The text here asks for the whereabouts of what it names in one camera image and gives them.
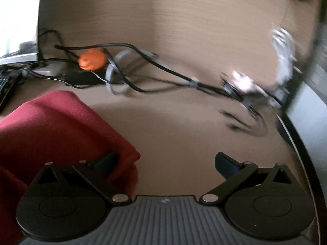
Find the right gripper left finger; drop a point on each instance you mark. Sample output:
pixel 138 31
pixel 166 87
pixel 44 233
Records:
pixel 95 172

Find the left computer monitor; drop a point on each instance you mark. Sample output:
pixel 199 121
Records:
pixel 19 31

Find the black keyboard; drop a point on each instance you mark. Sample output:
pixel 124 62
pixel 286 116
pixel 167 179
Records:
pixel 9 83

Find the red fleece garment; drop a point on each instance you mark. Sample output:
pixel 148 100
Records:
pixel 56 127

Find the white adapter box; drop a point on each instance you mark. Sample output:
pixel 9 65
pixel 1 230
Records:
pixel 53 69

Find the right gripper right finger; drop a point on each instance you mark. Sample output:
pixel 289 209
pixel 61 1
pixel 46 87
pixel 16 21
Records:
pixel 236 176

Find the small white pink object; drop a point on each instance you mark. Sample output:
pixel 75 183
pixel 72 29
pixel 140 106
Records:
pixel 242 82

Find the computer monitor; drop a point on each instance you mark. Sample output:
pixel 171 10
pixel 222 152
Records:
pixel 303 124
pixel 19 31

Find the right computer monitor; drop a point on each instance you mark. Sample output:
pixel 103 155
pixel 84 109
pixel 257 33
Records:
pixel 303 124

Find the orange pumpkin toy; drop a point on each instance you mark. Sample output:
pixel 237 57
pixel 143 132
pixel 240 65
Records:
pixel 92 60

